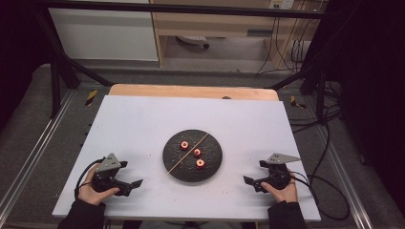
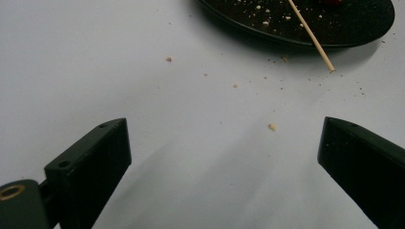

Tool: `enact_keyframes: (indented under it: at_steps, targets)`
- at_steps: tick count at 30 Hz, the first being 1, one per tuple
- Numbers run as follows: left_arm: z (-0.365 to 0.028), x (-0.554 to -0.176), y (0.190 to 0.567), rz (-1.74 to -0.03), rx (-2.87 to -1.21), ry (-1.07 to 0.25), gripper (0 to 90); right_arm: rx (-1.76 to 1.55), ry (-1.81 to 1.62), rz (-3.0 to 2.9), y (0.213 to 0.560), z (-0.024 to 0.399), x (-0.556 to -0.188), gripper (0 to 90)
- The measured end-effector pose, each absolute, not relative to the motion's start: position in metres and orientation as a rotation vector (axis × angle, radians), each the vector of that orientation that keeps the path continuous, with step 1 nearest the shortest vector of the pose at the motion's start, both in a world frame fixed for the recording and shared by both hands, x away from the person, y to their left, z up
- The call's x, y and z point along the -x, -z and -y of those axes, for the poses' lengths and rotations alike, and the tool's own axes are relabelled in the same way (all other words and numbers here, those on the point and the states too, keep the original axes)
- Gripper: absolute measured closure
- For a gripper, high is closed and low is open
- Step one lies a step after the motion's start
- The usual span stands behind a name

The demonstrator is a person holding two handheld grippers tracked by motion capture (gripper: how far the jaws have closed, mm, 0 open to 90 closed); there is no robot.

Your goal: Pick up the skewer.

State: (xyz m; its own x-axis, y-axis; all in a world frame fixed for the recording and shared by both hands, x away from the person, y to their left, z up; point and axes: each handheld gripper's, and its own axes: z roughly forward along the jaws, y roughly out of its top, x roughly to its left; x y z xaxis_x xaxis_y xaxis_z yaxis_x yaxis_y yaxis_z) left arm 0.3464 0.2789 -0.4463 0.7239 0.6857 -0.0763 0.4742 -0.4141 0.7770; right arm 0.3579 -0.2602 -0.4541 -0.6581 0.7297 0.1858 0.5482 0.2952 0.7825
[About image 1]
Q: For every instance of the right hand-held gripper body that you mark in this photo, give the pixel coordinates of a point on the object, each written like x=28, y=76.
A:
x=277, y=173

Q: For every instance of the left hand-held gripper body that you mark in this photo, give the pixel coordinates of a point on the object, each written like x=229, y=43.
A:
x=106, y=165

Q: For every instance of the thin wooden skewer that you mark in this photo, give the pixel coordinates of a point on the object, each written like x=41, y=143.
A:
x=180, y=161

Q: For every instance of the black round plate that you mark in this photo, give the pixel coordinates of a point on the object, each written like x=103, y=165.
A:
x=191, y=171

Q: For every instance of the person's right hand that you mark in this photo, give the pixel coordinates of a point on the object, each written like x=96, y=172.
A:
x=285, y=194

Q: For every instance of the person's left hand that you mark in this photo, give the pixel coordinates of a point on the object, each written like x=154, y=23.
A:
x=90, y=194

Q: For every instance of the white board sheet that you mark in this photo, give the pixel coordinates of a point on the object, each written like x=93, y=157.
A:
x=133, y=127

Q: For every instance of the wooden table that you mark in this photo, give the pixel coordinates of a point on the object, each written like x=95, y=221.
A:
x=191, y=91

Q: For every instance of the white cabinet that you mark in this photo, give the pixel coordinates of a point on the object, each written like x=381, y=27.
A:
x=102, y=35

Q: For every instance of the black curtain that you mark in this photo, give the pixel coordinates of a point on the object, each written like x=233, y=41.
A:
x=19, y=47
x=372, y=79

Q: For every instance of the white chair base with caster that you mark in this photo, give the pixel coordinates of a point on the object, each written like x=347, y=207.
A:
x=192, y=39

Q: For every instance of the light wooden desk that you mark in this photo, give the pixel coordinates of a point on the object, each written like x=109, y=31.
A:
x=203, y=24

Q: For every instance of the white power strip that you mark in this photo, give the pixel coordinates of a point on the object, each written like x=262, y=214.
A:
x=281, y=4

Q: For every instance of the aluminium floor rail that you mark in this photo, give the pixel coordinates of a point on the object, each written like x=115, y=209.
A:
x=38, y=143
x=347, y=181

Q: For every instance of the black metal frame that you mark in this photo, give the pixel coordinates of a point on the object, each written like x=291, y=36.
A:
x=191, y=8

